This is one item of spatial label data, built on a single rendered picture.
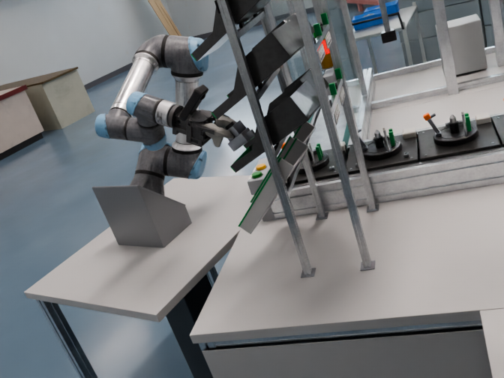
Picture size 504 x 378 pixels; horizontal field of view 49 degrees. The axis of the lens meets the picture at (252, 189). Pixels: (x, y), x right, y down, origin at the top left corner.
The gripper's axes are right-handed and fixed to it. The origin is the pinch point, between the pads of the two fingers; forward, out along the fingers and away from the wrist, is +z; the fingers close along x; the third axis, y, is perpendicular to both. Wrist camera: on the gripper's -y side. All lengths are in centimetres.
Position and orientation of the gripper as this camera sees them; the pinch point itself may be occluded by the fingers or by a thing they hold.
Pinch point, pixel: (235, 129)
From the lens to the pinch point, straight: 154.8
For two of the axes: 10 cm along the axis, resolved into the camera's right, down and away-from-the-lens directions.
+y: -0.7, 8.0, 6.0
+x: -4.4, 5.1, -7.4
